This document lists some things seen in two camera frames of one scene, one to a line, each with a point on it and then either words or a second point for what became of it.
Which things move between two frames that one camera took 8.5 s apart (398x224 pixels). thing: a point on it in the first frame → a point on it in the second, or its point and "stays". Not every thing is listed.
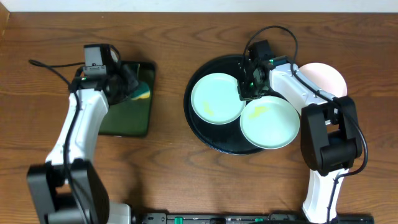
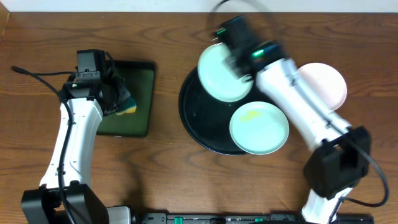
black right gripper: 245,83 → 237,65
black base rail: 274,218 stays
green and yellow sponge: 142,92 → 130,106
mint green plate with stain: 269,122 stays
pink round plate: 326,77 stays
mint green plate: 215,98 → 218,79
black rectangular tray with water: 130,117 stays
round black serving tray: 228,138 → 207,119
